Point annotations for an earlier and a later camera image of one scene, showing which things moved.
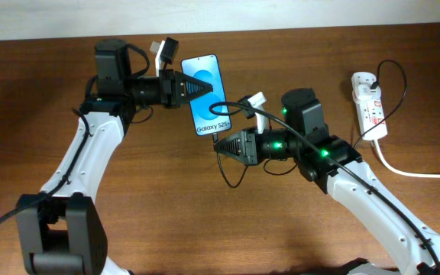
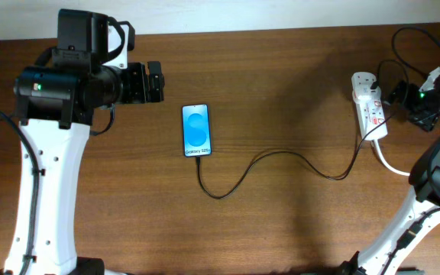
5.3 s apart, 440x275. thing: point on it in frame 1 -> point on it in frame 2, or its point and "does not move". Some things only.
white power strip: [370, 113] does not move
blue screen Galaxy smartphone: [207, 69] -> [196, 133]
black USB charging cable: [215, 137] -> [305, 159]
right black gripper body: [261, 141] -> [421, 107]
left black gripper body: [165, 88] -> [134, 88]
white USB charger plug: [363, 91] does not move
